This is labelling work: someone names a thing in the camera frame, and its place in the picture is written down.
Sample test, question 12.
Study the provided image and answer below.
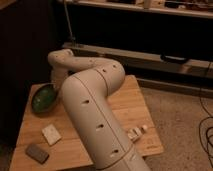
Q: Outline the green ceramic bowl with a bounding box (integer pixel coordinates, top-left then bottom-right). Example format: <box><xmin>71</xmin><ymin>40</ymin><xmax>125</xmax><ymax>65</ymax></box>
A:
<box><xmin>31</xmin><ymin>84</ymin><xmax>58</xmax><ymax>113</ymax></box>

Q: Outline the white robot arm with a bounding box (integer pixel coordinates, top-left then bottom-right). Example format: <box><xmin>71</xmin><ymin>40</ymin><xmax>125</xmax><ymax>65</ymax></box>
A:
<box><xmin>48</xmin><ymin>49</ymin><xmax>151</xmax><ymax>171</ymax></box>

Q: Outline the small white bottle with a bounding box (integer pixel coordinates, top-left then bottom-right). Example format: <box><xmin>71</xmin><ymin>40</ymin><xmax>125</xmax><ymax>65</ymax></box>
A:
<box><xmin>127</xmin><ymin>125</ymin><xmax>148</xmax><ymax>142</ymax></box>

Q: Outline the black device on shelf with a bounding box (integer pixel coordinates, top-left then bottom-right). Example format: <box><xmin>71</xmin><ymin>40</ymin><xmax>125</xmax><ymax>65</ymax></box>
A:
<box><xmin>160</xmin><ymin>55</ymin><xmax>189</xmax><ymax>64</ymax></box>

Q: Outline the white sponge block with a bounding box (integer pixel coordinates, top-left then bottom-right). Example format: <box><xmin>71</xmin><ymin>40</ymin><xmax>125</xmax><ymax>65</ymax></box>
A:
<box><xmin>42</xmin><ymin>124</ymin><xmax>61</xmax><ymax>146</ymax></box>

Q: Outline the low wooden shelf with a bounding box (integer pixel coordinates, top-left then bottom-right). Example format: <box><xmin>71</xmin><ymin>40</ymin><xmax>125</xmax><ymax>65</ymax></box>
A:
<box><xmin>62</xmin><ymin>42</ymin><xmax>213</xmax><ymax>98</ymax></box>

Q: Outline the wooden table board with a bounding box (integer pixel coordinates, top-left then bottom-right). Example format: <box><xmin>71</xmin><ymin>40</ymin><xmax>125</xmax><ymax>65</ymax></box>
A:
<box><xmin>9</xmin><ymin>75</ymin><xmax>164</xmax><ymax>171</ymax></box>

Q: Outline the metal stand rod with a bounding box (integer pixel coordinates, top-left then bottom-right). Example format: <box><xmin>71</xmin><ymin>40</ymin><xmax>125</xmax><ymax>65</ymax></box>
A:
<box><xmin>63</xmin><ymin>0</ymin><xmax>76</xmax><ymax>44</ymax></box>

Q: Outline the dark grey block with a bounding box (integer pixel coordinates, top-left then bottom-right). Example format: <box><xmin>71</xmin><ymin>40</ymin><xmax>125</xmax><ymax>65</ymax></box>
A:
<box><xmin>25</xmin><ymin>144</ymin><xmax>49</xmax><ymax>164</ymax></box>

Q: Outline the black cable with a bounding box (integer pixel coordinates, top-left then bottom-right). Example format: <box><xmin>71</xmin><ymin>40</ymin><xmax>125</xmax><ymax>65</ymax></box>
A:
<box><xmin>197</xmin><ymin>59</ymin><xmax>213</xmax><ymax>159</ymax></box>

